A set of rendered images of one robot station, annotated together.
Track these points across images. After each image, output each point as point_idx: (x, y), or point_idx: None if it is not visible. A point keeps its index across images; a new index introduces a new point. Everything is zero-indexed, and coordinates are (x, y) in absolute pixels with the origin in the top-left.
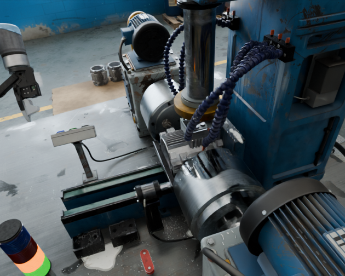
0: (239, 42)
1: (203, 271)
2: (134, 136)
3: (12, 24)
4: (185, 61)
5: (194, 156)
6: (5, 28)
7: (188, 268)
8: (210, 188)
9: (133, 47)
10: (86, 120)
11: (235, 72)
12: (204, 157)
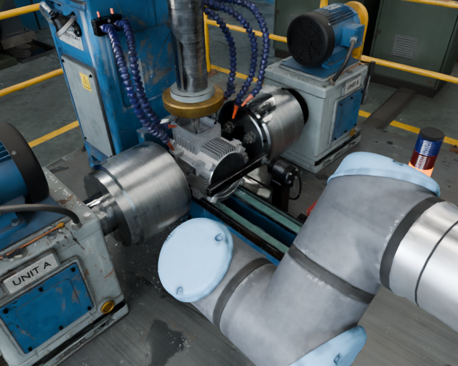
0: (121, 43)
1: (322, 123)
2: (126, 323)
3: (184, 224)
4: (196, 51)
5: (254, 109)
6: (217, 221)
7: (296, 186)
8: (281, 97)
9: (38, 185)
10: None
11: (251, 3)
12: (254, 102)
